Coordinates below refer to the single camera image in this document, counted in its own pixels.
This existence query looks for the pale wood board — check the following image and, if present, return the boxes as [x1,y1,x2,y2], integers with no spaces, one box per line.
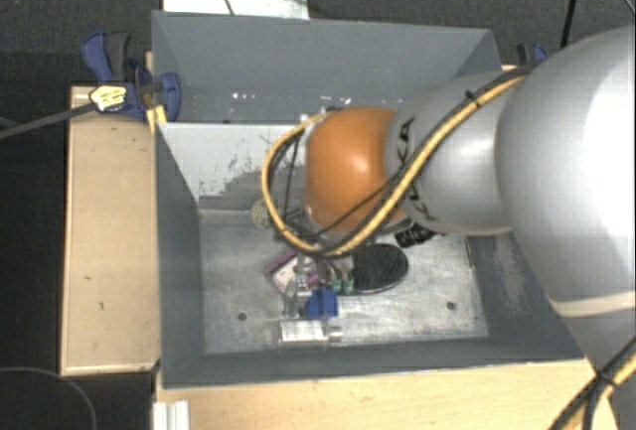
[59,84,163,377]

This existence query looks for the blue plastic block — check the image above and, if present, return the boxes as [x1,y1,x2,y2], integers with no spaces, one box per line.
[306,286,340,319]

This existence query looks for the purple and white box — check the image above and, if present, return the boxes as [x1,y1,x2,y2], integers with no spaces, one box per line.
[261,250,322,294]

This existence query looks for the black round mesh disc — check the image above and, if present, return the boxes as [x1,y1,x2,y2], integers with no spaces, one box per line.
[351,242,410,295]

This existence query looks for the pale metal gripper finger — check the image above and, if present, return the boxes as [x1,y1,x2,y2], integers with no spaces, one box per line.
[297,286,314,319]
[283,282,299,319]

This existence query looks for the grey metal bin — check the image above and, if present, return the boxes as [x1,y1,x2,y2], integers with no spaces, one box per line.
[150,9,585,389]

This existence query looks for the black cylinder on white bracket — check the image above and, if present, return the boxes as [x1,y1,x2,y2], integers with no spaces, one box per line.
[395,224,434,249]

